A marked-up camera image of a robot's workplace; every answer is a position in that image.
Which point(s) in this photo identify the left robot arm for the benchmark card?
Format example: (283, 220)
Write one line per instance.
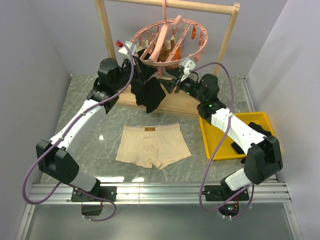
(56, 156)

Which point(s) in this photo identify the yellow plastic tray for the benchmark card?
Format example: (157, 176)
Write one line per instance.
(212, 135)

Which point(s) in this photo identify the beige boxer underwear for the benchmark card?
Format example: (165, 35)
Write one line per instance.
(152, 146)

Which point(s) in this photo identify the pink round clip hanger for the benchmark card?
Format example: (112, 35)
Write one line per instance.
(161, 44)

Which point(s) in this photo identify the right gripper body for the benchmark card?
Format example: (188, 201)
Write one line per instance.
(188, 85)

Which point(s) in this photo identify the brown underwear on hanger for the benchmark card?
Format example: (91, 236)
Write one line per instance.
(166, 49)

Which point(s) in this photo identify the black underwear in tray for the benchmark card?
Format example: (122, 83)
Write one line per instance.
(255, 127)

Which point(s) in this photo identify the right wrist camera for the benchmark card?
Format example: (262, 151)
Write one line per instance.
(187, 65)

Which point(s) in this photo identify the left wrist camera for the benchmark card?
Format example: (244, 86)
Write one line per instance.
(126, 47)

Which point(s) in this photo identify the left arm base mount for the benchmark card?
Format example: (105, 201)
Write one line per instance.
(92, 202)

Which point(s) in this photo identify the wooden hanging rack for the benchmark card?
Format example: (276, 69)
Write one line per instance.
(176, 104)

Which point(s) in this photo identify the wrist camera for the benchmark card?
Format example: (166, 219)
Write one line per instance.
(126, 47)
(187, 65)

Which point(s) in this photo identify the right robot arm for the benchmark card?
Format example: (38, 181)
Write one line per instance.
(263, 153)

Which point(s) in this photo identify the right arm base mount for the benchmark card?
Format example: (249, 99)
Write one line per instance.
(230, 200)

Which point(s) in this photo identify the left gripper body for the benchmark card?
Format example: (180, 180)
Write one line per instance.
(126, 72)

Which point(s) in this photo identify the black underwear on hanger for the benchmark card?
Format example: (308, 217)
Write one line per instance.
(149, 94)

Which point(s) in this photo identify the aluminium mounting rail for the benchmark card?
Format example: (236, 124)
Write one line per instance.
(161, 211)

